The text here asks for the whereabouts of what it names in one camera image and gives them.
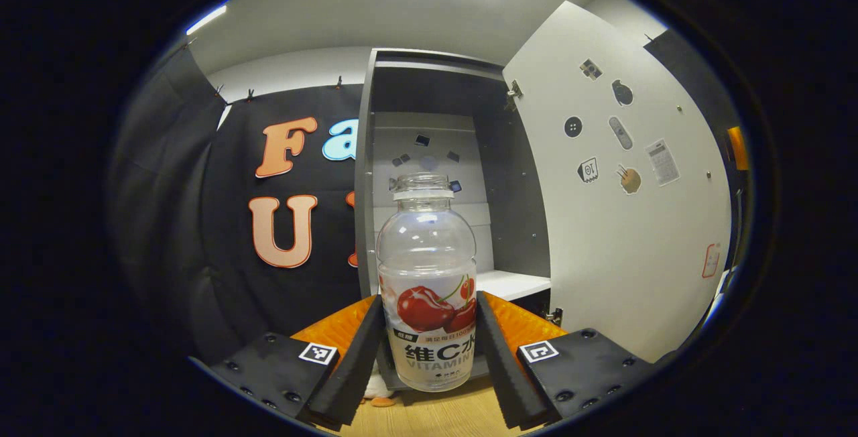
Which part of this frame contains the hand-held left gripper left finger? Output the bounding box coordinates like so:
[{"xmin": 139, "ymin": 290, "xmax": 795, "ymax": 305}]
[{"xmin": 208, "ymin": 294, "xmax": 387, "ymax": 431}]

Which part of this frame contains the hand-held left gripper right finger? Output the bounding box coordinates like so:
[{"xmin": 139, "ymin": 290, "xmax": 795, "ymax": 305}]
[{"xmin": 476, "ymin": 291, "xmax": 662, "ymax": 432}]

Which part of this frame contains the clear bottle with cherry label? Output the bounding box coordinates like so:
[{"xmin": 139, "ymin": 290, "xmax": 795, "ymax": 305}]
[{"xmin": 376, "ymin": 172, "xmax": 479, "ymax": 393}]

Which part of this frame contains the white cabinet door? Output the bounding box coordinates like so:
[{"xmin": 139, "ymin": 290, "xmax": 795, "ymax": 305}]
[{"xmin": 503, "ymin": 0, "xmax": 733, "ymax": 364}]

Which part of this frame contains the grey cabinet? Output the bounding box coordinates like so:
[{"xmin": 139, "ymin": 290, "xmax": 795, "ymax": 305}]
[{"xmin": 353, "ymin": 48, "xmax": 560, "ymax": 391}]

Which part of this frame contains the penguin plush toy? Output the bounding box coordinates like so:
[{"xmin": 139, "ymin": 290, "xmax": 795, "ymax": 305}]
[{"xmin": 362, "ymin": 373, "xmax": 397, "ymax": 410}]

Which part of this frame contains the black backdrop cloth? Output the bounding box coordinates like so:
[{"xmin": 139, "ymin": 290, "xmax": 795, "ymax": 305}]
[{"xmin": 109, "ymin": 28, "xmax": 755, "ymax": 365}]

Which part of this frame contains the narrow ceiling light strip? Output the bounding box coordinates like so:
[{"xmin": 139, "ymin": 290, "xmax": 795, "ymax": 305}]
[{"xmin": 186, "ymin": 4, "xmax": 229, "ymax": 36}]

